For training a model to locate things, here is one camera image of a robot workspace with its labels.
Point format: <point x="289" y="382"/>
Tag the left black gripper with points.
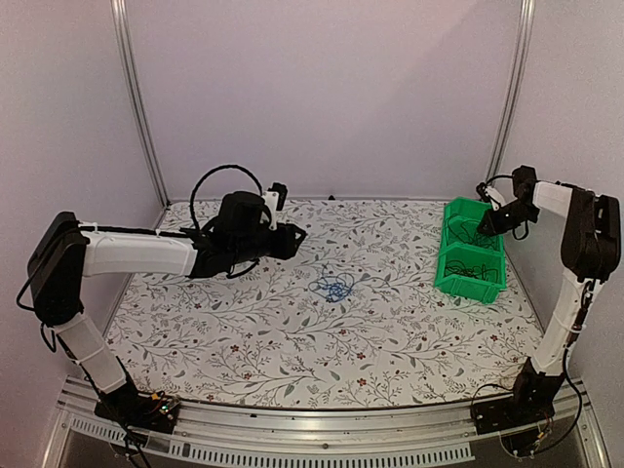
<point x="288" y="248"/>

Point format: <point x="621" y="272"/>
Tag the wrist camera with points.
<point x="489" y="194"/>
<point x="274" y="200"/>

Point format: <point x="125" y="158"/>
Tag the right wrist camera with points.
<point x="489" y="194"/>

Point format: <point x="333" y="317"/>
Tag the right aluminium corner post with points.
<point x="517" y="74"/>

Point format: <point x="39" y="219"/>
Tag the left aluminium corner post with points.
<point x="129" y="67"/>

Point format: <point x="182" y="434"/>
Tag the aluminium corner post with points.
<point x="517" y="74"/>
<point x="129" y="67"/>

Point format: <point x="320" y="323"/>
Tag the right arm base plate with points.
<point x="514" y="417"/>

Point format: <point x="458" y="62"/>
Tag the floral table mat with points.
<point x="353" y="320"/>

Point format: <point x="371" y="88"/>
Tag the green three-compartment bin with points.
<point x="470" y="265"/>

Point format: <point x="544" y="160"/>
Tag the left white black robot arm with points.
<point x="245" y="230"/>

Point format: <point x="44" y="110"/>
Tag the aluminium front rail frame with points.
<point x="215" y="435"/>

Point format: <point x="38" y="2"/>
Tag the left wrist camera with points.
<point x="274" y="200"/>

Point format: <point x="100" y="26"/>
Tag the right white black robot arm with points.
<point x="590" y="251"/>

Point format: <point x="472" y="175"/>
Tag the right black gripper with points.
<point x="495" y="227"/>

